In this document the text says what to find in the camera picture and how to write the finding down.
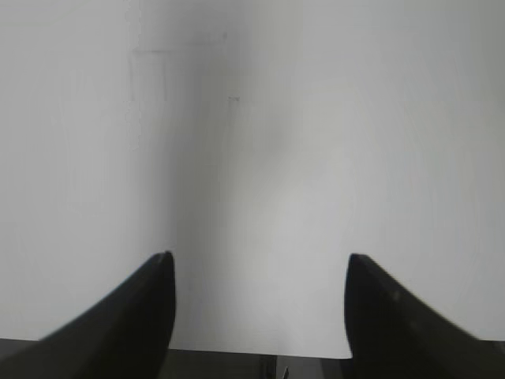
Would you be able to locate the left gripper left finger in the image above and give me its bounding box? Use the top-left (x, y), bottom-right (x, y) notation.
top-left (1, 251), bottom-right (176, 378)

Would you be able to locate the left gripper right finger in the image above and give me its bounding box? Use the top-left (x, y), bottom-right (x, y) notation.
top-left (344, 253), bottom-right (504, 378)

